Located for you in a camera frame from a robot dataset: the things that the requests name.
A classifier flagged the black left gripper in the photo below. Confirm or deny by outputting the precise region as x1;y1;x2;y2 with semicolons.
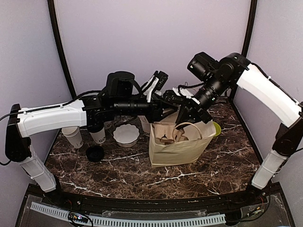
113;91;178;123

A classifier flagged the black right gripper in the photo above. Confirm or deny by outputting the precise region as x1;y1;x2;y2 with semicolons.
175;74;231;128

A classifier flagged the brown paper takeout bag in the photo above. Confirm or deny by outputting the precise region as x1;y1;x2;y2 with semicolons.
149;112;215;168

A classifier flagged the brown cardboard cup carrier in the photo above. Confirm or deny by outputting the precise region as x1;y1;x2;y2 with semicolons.
152;122;188;145

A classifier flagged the white paper coffee cup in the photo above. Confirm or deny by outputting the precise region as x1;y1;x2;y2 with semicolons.
90;128;106;144

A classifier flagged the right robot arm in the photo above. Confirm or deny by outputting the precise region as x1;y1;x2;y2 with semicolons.
163;52;303;205

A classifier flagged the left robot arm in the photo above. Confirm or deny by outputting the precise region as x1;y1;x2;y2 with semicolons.
5;95;178;206

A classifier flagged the white paper cup with straws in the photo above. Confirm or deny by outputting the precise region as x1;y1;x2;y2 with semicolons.
139;115;151;137

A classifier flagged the lime green bowl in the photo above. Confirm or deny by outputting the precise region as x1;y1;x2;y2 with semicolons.
213;122;222;137

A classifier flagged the white scalloped bowl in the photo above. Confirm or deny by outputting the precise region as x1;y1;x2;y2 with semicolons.
113;124;140;148

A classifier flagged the stack of black lids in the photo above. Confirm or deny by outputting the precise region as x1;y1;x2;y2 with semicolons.
86;146;105;163

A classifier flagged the stack of white paper cups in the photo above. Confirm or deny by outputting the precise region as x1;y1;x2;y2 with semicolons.
62;127;83;148

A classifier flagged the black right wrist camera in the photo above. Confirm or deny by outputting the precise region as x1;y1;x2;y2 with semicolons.
187;52;219;82

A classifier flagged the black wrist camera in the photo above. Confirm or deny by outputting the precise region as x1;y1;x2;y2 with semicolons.
105;71;135;97
187;52;219;82

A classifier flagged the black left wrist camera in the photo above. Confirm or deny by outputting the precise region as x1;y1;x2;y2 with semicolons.
105;71;135;97

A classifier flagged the black right frame post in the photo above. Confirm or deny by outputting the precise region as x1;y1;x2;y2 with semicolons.
240;0;258;57

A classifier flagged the black frame post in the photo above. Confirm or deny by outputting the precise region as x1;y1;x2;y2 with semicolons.
47;0;76;98
240;0;258;57

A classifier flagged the white slotted cable duct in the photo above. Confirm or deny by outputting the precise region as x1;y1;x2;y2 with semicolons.
30;202;226;227

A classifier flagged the black left frame post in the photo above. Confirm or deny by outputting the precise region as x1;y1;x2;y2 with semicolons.
47;0;76;98

